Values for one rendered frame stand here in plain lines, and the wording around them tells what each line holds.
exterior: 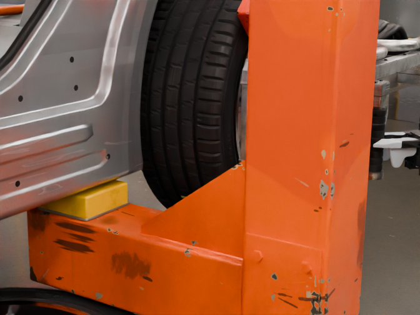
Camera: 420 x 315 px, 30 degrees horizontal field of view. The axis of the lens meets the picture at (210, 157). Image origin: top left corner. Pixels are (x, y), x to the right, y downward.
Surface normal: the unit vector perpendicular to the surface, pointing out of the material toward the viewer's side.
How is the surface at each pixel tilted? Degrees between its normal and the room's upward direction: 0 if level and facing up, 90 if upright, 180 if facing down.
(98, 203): 90
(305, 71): 90
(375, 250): 0
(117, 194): 90
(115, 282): 90
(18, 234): 0
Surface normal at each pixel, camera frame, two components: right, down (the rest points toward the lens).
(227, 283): -0.55, 0.20
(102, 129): 0.84, 0.14
